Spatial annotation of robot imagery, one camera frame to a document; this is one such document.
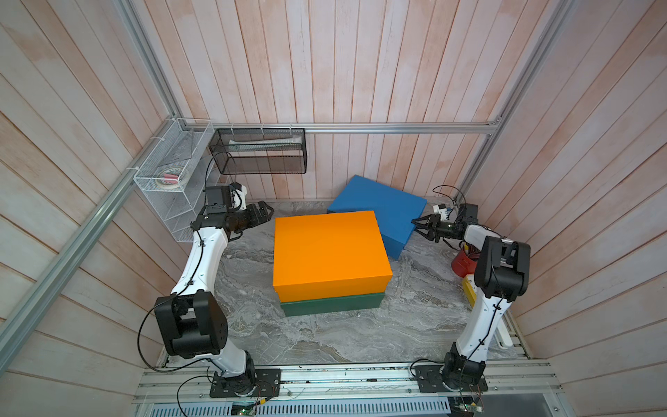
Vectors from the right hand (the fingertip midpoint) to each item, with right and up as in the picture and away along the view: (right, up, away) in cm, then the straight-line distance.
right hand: (413, 223), depth 99 cm
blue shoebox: (-8, +5, -4) cm, 10 cm away
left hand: (-55, +2, -14) cm, 57 cm away
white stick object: (+22, -36, -19) cm, 46 cm away
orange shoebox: (-33, -10, -25) cm, 42 cm away
